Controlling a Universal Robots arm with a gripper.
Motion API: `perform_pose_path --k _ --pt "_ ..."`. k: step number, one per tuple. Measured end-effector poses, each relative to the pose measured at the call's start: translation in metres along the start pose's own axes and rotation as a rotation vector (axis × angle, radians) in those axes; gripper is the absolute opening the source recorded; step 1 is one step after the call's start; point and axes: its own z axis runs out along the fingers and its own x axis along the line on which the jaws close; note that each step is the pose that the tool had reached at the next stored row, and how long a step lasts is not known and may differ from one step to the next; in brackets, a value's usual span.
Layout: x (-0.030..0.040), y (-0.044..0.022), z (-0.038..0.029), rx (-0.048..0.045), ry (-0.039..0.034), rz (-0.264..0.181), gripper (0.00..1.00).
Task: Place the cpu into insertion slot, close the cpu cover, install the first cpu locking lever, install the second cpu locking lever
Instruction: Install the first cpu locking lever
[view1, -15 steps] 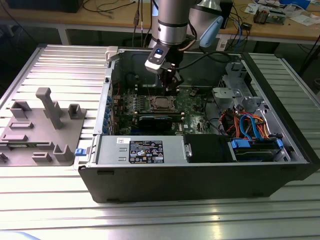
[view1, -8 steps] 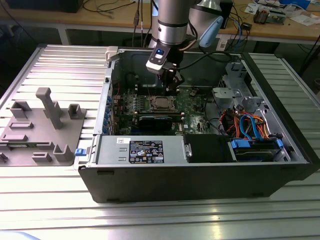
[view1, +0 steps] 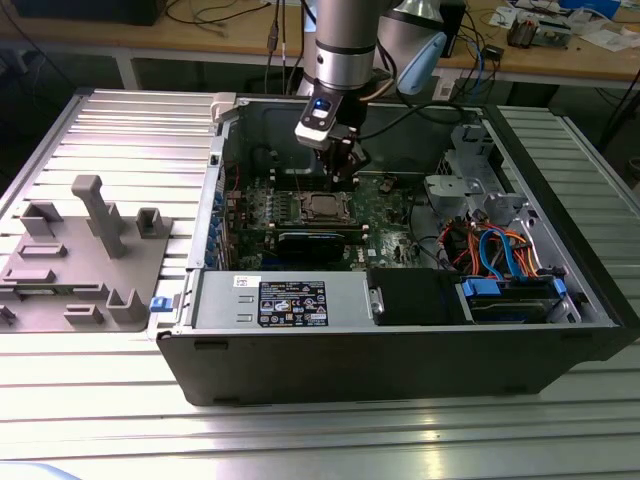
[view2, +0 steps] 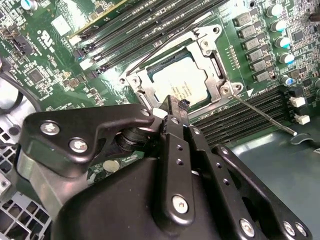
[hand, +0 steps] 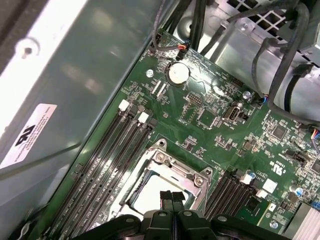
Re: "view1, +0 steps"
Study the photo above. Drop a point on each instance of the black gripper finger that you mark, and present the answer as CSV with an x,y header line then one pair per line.
x,y
360,160
339,165

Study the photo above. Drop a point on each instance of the silver green CPU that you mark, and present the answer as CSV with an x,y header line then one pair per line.
x,y
326,205

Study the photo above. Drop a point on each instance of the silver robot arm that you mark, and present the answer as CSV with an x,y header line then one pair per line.
x,y
345,60

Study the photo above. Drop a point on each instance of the CPU socket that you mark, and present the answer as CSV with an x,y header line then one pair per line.
x,y
302,220

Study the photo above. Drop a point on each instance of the copper CPU cooler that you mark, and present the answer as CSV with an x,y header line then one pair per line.
x,y
522,32

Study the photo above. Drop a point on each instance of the round coin cell battery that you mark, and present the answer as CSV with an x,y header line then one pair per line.
x,y
385,186

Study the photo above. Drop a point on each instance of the black graphics card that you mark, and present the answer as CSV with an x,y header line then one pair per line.
x,y
310,246

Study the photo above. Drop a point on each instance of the green motherboard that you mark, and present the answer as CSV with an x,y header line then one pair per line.
x,y
395,245

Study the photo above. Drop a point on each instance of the white tag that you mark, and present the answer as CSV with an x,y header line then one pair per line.
x,y
445,90

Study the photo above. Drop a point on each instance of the silver metal drive cage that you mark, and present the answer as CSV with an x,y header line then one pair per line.
x,y
452,187

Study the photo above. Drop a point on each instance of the gray case latch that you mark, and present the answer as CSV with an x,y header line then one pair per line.
x,y
224,105

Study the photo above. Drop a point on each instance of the tall black box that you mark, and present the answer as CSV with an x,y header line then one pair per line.
x,y
456,25

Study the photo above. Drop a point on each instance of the black power adapter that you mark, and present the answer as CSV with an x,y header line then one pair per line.
x,y
492,52

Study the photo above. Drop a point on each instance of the wooden desk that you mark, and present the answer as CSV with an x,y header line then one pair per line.
x,y
210,42

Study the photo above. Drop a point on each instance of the silver power supply unit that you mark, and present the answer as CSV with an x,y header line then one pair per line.
x,y
220,300

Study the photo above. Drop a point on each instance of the black PC case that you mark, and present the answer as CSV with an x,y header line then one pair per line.
x,y
350,367

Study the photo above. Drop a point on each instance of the hard disk in blue carrier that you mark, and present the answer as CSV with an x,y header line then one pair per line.
x,y
510,306

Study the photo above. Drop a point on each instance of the gray metal drive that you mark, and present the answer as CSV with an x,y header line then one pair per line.
x,y
555,34

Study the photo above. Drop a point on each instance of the gray parts rack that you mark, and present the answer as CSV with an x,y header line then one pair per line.
x,y
145,265

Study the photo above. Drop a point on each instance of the blue case latch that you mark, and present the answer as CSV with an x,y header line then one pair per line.
x,y
159,304

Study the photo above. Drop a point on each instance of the blue box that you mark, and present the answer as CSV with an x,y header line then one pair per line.
x,y
590,6

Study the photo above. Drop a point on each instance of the white papers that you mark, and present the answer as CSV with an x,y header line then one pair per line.
x,y
610,40

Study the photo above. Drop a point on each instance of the large black box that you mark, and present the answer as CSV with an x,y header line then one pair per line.
x,y
85,12

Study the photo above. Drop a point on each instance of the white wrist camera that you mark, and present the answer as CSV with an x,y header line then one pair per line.
x,y
312,132

